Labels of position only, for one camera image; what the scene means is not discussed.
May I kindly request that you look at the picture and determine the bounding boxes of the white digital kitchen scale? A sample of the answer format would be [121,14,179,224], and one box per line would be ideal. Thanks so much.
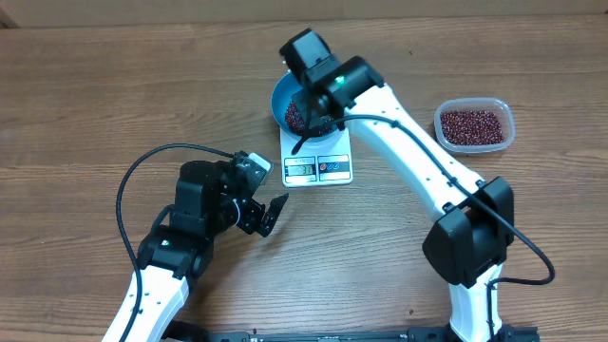
[280,129,353,188]

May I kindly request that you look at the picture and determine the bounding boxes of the blue metal bowl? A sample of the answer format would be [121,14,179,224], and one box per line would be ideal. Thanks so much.
[271,71,351,156]

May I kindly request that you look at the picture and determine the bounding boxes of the clear plastic container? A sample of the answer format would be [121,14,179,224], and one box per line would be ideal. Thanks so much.
[433,97,516,155]

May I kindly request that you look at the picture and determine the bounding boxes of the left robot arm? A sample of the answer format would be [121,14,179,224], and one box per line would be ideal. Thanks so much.
[104,153,288,341]

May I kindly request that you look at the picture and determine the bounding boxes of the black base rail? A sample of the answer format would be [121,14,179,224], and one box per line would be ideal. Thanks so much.
[163,320,541,342]

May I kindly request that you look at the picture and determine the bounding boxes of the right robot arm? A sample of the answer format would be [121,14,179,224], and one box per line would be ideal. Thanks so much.
[279,28,514,341]

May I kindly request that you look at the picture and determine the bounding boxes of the red beans in bowl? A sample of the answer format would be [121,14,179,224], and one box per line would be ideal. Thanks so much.
[284,101,334,137]

